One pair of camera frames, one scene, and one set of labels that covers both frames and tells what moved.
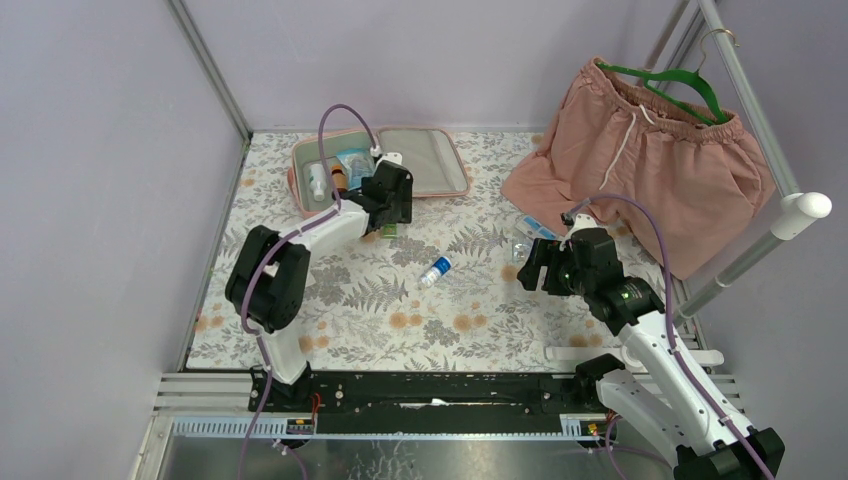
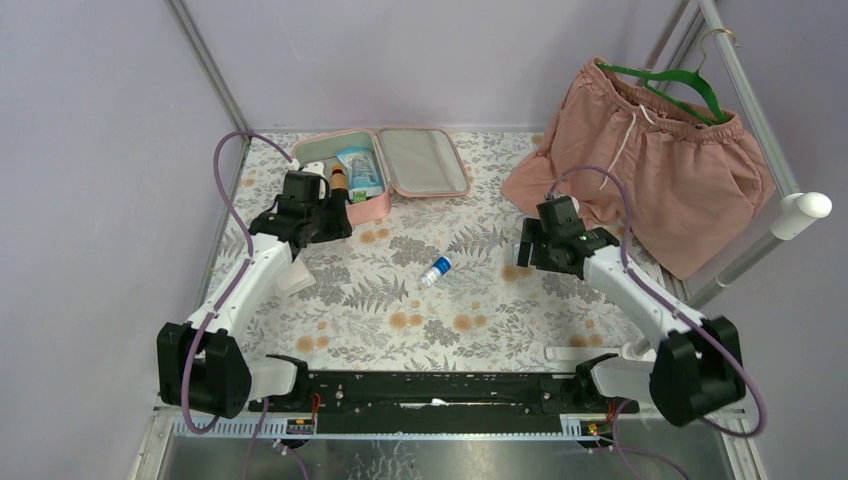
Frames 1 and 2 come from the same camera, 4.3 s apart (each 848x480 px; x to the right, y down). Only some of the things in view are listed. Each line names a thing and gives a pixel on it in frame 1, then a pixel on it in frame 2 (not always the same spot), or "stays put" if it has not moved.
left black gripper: x=395 y=204 to x=329 y=216
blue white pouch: x=358 y=163 stays put
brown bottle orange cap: x=339 y=178 stays put
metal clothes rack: x=799 y=209 stays put
